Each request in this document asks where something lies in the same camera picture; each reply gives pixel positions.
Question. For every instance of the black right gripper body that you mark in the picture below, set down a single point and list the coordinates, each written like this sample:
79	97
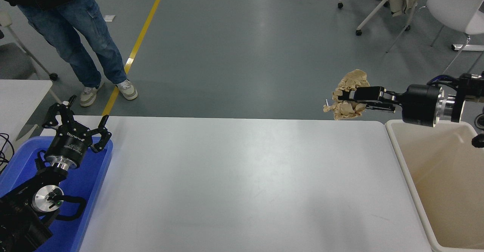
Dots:
418	104

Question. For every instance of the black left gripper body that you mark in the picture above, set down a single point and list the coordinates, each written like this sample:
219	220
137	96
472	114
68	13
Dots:
70	148

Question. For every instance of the tan paper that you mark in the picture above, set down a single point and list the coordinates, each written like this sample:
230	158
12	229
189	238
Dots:
349	110

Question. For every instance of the blue plastic tray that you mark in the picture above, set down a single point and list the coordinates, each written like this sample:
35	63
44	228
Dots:
89	180

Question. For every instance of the white side table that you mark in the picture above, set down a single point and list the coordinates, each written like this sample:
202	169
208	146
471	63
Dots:
19	101

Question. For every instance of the white metal floor bar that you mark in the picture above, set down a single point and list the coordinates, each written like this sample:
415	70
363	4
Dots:
469	47

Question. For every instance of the grey wheeled chair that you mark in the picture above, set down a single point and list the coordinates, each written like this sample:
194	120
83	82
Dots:
11	59

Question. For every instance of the person in blue trousers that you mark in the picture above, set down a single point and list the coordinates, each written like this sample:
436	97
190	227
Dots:
75	29

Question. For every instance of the large pale bin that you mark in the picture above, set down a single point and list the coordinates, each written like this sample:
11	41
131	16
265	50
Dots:
446	191

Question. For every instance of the white shell chair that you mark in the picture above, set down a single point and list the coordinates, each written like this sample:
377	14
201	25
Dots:
453	2

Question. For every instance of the yellow floor tape line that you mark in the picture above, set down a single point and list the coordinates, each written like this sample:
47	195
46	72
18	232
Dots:
147	17

